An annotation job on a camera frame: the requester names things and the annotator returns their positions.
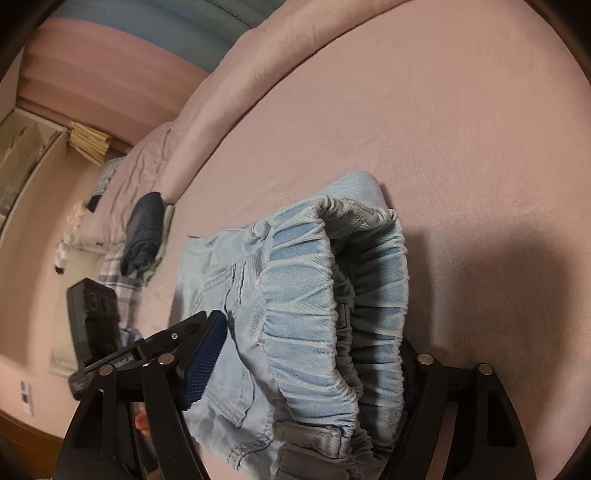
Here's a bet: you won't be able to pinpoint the person's left hand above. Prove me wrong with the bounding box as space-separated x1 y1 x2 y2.
133 408 153 439

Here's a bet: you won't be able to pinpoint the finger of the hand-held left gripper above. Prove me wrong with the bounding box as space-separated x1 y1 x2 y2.
136 311 209 366

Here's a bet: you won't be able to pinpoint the white wall outlet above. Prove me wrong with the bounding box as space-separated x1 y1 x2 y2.
18 379 35 416

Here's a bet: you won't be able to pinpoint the dark blue folded clothing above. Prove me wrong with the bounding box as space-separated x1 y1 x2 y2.
120 191 165 278

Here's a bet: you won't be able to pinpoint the grey-blue curtain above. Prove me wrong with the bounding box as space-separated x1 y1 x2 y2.
152 0 298 72

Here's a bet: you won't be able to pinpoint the plaid cloth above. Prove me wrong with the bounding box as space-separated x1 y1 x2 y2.
96 242 148 342

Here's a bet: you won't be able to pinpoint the stack of tan books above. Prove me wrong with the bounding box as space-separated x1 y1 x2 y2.
67 121 113 164

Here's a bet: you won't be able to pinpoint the pink folded quilt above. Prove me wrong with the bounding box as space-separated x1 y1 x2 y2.
92 0 416 245

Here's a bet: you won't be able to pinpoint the pink bed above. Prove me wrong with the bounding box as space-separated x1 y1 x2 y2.
85 0 591 480

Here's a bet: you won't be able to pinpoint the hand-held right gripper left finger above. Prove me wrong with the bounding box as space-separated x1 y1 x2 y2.
54 310 228 480

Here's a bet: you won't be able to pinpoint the light blue denim pants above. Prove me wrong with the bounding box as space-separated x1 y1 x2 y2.
168 171 411 480

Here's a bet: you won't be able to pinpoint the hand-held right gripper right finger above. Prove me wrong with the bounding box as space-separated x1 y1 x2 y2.
379 339 539 480

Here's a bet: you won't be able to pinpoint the white plush toy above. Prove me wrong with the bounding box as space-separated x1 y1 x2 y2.
53 202 90 277

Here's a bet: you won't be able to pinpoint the pink curtain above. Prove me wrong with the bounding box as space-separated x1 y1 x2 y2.
16 18 213 155

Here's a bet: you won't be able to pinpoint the plaid pillow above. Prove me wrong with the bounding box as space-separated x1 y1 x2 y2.
95 156 127 197

